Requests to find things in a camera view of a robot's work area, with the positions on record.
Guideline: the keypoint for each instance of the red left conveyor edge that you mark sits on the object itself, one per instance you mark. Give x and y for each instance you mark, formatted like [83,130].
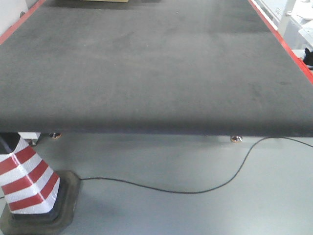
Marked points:
[13,13]

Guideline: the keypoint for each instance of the red white striped cone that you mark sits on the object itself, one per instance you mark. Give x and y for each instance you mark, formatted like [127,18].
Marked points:
[39,200]

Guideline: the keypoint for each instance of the red conveyor side rail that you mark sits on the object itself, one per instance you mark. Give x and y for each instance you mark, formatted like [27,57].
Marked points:
[273,29]

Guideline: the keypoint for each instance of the dark grey conveyor belt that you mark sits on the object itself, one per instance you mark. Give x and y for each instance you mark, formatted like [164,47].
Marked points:
[197,67]

